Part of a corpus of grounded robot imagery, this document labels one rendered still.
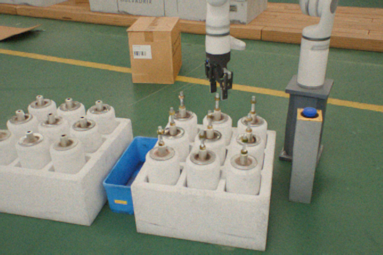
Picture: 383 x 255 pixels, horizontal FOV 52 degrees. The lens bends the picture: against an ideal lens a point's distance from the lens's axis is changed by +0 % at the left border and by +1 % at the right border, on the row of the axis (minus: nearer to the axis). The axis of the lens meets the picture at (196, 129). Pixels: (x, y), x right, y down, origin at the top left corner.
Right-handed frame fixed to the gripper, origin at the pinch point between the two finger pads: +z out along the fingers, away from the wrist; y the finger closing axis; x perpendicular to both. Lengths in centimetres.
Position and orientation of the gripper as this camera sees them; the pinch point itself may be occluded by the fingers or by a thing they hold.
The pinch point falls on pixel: (218, 92)
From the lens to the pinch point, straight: 125.7
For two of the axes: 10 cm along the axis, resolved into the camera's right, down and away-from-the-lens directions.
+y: 4.6, 4.4, -7.8
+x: 8.9, -2.6, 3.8
